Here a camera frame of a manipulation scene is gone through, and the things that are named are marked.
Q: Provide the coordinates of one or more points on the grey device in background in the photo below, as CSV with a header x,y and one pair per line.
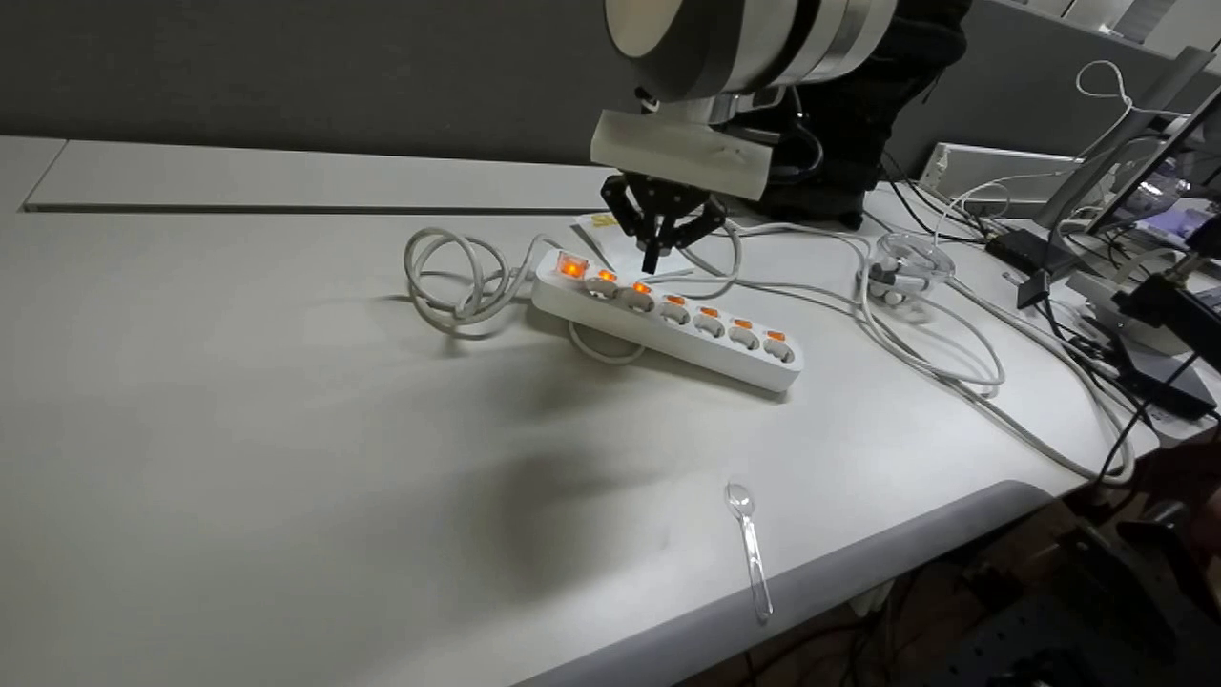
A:
x,y
991,177

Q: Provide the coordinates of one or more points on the white six-socket power strip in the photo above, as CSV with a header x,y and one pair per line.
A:
x,y
665,320

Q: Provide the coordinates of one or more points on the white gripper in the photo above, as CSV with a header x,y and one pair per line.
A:
x,y
680,141

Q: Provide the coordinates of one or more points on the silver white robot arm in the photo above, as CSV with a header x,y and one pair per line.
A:
x,y
701,69

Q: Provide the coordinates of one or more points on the black camera stand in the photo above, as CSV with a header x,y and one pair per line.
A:
x,y
1129,228

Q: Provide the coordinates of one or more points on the grey desk divider panel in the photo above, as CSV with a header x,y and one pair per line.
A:
x,y
439,77

